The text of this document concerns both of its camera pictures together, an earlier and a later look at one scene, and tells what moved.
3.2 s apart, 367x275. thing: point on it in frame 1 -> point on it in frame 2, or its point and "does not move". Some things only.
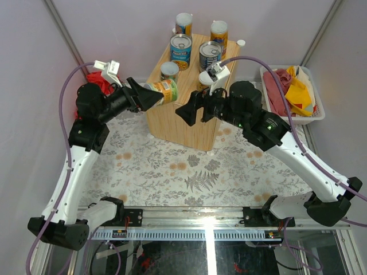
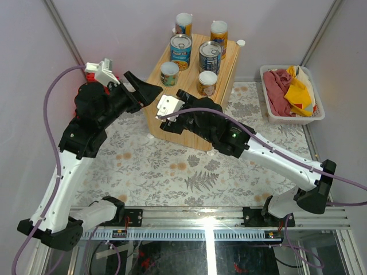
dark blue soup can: x=210 y=52 does not move
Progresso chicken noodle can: x=180 y=48 does not move
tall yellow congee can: x=219 y=34 does not move
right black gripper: x=188 y=112 -> x=174 y=126
